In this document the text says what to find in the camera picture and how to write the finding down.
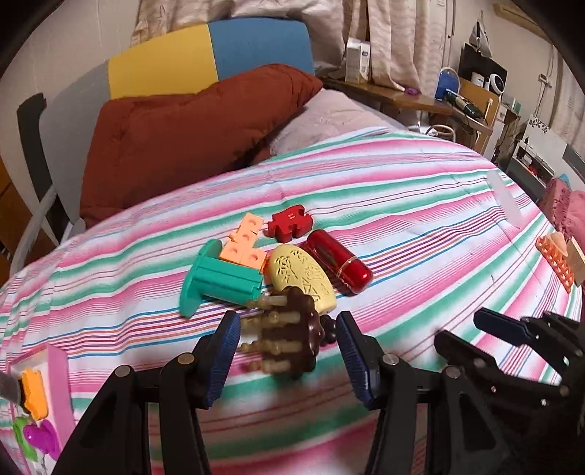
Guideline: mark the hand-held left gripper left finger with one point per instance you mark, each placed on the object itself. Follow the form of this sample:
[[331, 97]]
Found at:
[[224, 356]]

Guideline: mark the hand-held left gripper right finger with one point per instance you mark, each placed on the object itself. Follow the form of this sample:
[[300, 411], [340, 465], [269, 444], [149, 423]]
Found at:
[[354, 361]]

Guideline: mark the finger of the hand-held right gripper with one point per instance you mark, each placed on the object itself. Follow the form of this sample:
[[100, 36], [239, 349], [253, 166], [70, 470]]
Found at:
[[461, 349], [500, 325]]

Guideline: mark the brown wooden massager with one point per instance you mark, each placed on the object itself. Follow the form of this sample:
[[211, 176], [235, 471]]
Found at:
[[297, 329]]

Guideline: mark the teal plastic spool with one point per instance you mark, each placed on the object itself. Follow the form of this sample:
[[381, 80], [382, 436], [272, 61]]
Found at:
[[219, 281]]

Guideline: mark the orange toothed plastic piece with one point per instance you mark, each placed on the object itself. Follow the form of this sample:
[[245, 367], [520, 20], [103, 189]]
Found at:
[[555, 262]]

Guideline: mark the red glossy capsule case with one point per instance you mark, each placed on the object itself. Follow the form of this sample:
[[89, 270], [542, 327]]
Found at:
[[347, 269]]

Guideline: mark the yellow carved oval block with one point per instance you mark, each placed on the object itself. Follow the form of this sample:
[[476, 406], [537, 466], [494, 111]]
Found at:
[[297, 274]]

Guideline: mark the peach building block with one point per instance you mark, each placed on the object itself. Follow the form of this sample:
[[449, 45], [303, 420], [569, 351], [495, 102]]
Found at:
[[249, 228]]

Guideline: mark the red wooden puzzle piece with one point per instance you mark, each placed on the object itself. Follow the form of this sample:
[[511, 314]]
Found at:
[[288, 224]]

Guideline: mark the pink shallow tray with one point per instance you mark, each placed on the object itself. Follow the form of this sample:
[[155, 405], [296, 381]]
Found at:
[[57, 388]]

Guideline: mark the orange plastic toy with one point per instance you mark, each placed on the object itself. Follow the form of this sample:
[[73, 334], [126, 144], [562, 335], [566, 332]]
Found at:
[[34, 393]]

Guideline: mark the purple plastic toy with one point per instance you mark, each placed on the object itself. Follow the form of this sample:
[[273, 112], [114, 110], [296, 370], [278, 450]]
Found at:
[[41, 436]]

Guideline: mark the grey plastic block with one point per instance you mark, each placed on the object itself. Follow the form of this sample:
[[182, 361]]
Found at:
[[9, 388]]

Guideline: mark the green plastic toy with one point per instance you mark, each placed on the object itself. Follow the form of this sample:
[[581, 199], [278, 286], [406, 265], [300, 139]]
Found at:
[[20, 434]]

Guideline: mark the pink cloth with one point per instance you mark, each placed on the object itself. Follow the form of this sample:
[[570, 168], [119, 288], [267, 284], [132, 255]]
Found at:
[[569, 205]]

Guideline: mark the pink green striped blanket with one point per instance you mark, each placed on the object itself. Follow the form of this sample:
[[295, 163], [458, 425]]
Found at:
[[411, 182]]

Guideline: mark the white cabinet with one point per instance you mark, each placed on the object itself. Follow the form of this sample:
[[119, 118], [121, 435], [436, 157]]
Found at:
[[539, 137]]

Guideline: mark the cardboard box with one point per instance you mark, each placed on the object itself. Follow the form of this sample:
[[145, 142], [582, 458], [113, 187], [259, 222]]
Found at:
[[491, 114]]

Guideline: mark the green power drill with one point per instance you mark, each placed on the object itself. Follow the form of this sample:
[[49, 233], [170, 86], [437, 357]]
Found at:
[[464, 104]]

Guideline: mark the rust brown pillow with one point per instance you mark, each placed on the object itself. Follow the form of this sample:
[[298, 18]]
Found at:
[[183, 128]]

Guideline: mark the white foam wrapped bar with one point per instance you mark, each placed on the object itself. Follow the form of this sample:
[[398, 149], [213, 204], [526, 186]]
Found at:
[[39, 214]]

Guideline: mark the pale starfish print curtain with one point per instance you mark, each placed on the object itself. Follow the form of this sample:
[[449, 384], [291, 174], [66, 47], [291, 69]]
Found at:
[[402, 36], [566, 100]]

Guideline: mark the white round device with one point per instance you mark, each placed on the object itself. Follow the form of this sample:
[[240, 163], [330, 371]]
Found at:
[[497, 84]]

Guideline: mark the pale pink pillow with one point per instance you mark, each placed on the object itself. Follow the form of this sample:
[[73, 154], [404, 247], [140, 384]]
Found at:
[[329, 118]]

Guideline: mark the blue white device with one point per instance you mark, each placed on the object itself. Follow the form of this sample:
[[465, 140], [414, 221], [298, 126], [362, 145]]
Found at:
[[445, 84]]

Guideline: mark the wooden side shelf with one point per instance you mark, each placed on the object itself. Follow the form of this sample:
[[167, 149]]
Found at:
[[393, 93]]

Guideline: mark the black box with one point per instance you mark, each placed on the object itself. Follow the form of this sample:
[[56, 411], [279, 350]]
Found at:
[[470, 59]]

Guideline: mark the grey clothes iron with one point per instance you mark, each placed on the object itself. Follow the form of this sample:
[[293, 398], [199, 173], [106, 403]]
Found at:
[[480, 39]]

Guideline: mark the grey yellow blue headboard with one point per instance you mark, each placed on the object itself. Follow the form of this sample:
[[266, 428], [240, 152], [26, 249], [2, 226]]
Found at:
[[160, 64]]

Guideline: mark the plain white box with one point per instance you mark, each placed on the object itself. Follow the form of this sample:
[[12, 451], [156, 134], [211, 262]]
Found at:
[[352, 59]]

